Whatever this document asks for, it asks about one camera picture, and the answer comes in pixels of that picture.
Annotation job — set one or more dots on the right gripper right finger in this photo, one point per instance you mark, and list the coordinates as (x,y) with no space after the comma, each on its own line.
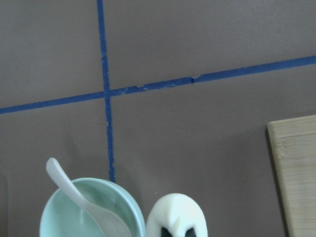
(190,233)

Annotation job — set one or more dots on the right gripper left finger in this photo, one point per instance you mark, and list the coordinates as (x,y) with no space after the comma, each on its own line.
(165,233)

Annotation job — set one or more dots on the white ceramic spoon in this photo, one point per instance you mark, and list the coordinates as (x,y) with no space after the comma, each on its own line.
(109,223)

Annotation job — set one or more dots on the white steamed bun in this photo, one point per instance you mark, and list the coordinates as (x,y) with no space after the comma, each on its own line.
(177,213)

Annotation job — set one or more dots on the bamboo cutting board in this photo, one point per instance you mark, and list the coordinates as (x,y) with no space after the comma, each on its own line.
(293,143)

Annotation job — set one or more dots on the green bowl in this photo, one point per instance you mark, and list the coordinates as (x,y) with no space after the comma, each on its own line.
(61,217)

